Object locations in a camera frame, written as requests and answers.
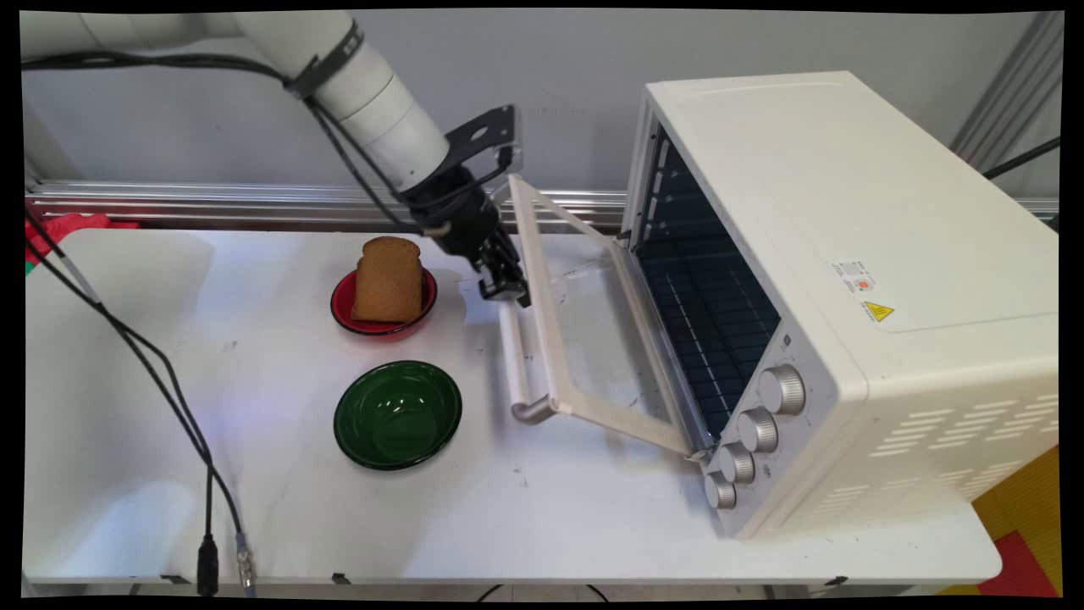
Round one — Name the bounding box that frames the red bowl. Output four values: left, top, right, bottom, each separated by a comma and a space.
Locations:
330, 266, 439, 336

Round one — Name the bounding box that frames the white label sticker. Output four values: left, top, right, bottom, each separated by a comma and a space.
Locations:
831, 259, 878, 296

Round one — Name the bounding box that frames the black cable behind oven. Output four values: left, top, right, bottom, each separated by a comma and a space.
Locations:
982, 137, 1062, 182

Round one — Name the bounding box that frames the white toaster oven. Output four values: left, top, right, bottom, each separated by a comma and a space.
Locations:
622, 71, 1060, 541

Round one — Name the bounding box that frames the yellow floor mat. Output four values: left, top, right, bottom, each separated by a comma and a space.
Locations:
938, 447, 1062, 596

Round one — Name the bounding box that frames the red floor mat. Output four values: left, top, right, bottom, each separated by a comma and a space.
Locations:
977, 531, 1061, 597

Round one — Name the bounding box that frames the black cable with silver plug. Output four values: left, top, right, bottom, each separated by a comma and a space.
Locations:
25, 241, 257, 597

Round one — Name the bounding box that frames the glass oven door with handle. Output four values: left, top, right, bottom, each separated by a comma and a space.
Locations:
497, 174, 714, 459

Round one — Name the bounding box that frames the red cloth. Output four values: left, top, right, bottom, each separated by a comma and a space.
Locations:
25, 213, 141, 264

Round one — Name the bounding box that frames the black strap on arm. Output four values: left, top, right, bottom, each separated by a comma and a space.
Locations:
285, 19, 367, 101

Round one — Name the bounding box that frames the brown bread slice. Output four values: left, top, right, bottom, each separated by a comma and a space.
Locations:
351, 236, 424, 324

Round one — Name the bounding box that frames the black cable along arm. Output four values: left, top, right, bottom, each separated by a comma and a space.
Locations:
21, 51, 454, 238

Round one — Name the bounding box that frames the slanted aluminium profile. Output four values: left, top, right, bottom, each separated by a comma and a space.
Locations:
950, 12, 1065, 175

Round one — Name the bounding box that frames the large silver oven knob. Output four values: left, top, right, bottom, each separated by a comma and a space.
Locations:
757, 365, 807, 417

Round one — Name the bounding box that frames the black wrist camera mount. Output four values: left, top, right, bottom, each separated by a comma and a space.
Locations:
444, 103, 523, 186

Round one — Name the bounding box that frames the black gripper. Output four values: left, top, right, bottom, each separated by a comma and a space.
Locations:
401, 164, 533, 308

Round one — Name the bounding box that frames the aluminium rail along wall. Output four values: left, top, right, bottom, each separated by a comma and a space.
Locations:
25, 180, 1059, 235

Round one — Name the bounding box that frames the green bowl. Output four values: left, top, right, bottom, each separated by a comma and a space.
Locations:
334, 360, 463, 471

